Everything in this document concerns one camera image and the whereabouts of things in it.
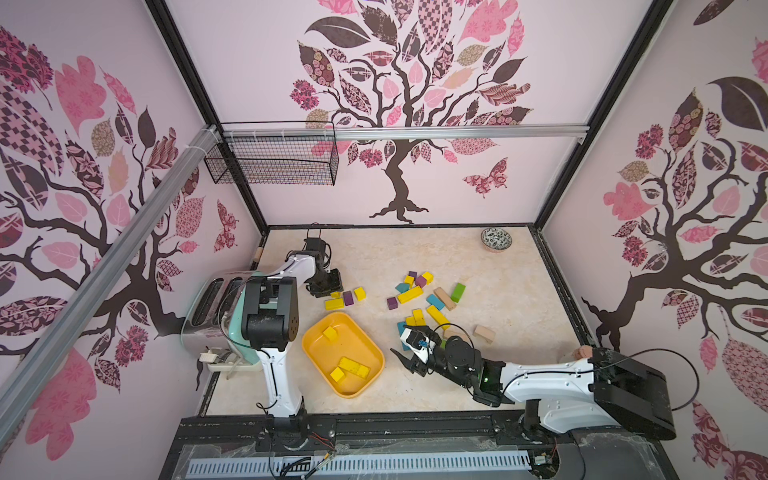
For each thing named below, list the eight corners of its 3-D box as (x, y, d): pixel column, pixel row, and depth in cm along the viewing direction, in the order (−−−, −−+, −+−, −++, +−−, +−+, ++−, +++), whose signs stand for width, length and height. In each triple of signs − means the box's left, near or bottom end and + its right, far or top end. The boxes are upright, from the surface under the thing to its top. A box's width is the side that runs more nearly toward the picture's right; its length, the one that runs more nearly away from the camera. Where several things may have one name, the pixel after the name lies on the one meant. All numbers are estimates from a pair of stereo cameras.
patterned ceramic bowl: (482, 253, 113) (485, 246, 110) (478, 234, 120) (480, 227, 117) (511, 253, 113) (515, 246, 110) (505, 234, 120) (508, 227, 117)
